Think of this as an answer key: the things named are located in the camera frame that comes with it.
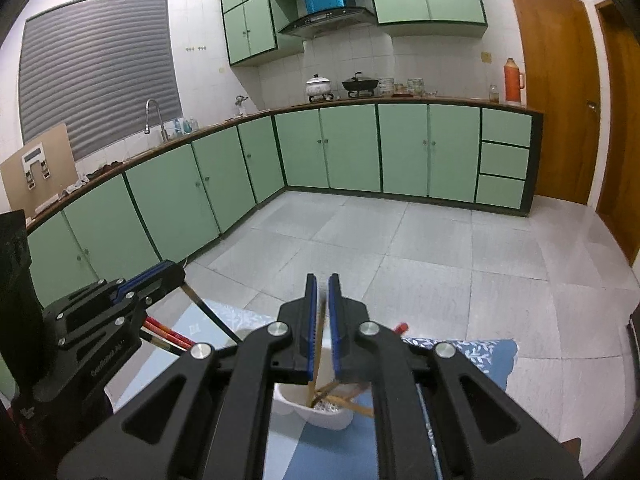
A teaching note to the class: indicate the glass jar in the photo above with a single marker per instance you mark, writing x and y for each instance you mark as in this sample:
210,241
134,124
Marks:
494,94

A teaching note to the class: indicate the wooden door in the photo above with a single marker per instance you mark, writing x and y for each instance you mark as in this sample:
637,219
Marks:
555,95
622,150

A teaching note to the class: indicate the black wok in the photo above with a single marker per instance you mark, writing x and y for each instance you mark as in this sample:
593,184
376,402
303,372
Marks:
360,84

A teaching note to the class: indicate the blue printed placemat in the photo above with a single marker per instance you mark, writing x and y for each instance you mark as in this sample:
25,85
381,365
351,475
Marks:
480,360

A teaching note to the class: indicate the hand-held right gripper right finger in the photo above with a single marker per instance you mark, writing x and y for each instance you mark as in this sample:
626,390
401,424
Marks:
336,330

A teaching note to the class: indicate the white utensil holder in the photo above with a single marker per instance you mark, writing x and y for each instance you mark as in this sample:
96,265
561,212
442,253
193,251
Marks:
330,420

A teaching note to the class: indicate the grey window blind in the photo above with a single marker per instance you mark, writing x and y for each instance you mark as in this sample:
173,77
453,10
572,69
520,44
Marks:
100,70

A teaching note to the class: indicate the black chopstick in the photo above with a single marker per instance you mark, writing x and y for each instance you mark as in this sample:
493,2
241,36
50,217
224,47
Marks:
210,312

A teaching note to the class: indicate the cardboard sheet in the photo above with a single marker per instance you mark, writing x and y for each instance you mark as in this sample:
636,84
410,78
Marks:
50,160

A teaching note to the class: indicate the metal faucet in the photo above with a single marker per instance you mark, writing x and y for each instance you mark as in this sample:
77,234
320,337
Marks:
149,115

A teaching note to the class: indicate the white cooking pot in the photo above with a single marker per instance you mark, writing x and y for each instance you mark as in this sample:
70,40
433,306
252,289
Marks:
318,86

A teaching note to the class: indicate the orange thermos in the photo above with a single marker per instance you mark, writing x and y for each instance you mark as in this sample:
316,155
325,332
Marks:
512,82

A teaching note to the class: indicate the small plastic bottles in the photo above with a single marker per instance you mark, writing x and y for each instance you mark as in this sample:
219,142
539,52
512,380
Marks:
184,125

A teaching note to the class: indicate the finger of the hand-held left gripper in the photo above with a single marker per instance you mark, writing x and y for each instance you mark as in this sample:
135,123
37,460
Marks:
167,282
142,280

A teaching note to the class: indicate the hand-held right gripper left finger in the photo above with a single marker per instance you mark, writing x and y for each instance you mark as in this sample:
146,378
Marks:
311,330

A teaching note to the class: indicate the black range hood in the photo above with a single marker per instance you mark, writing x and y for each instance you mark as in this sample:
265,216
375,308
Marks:
325,22

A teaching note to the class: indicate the green base cabinets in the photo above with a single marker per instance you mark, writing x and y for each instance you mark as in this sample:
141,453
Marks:
400,150
165,195

